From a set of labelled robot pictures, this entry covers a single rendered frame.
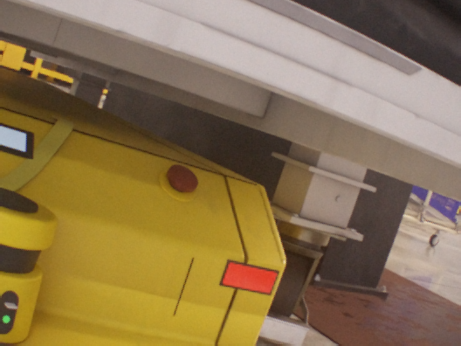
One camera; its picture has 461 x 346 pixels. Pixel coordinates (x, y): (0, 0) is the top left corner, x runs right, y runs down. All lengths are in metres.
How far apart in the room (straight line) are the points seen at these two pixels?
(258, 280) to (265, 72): 0.47
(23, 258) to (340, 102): 0.33
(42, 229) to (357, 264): 1.46
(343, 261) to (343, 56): 1.53
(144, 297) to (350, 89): 0.43
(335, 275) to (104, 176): 1.23
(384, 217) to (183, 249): 1.27
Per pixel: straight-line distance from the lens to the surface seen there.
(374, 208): 2.00
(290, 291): 1.26
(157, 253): 0.81
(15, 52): 11.89
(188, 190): 0.87
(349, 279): 2.02
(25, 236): 0.64
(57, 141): 0.83
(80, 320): 0.81
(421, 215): 4.67
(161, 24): 0.41
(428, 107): 0.53
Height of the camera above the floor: 0.34
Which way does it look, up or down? 3 degrees down
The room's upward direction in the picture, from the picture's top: 19 degrees clockwise
